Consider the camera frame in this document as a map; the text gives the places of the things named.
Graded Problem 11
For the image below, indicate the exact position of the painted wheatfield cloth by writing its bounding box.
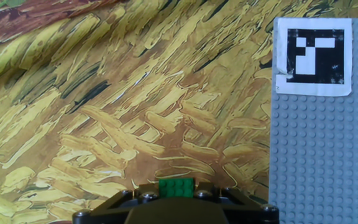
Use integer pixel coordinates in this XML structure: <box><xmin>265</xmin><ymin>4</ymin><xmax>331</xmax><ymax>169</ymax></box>
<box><xmin>0</xmin><ymin>0</ymin><xmax>358</xmax><ymax>224</ymax></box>

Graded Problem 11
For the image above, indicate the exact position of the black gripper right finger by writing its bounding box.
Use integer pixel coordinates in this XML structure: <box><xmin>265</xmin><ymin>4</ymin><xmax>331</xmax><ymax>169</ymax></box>
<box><xmin>193</xmin><ymin>182</ymin><xmax>280</xmax><ymax>224</ymax></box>

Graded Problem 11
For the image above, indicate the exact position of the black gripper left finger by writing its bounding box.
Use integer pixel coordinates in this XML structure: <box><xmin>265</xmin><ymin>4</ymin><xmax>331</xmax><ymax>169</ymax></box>
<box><xmin>72</xmin><ymin>183</ymin><xmax>160</xmax><ymax>224</ymax></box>

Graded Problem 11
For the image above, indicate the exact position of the green Lego plate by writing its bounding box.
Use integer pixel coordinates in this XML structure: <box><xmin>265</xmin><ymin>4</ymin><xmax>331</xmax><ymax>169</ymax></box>
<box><xmin>158</xmin><ymin>177</ymin><xmax>196</xmax><ymax>199</ymax></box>

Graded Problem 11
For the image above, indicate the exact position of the black white fiducial marker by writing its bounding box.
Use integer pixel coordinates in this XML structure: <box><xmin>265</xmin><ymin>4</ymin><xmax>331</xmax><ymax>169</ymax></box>
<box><xmin>274</xmin><ymin>17</ymin><xmax>353</xmax><ymax>97</ymax></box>

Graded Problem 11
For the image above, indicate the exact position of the grey Lego baseplate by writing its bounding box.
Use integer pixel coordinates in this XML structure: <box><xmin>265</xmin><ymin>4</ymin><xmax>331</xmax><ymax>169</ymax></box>
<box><xmin>268</xmin><ymin>17</ymin><xmax>358</xmax><ymax>224</ymax></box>

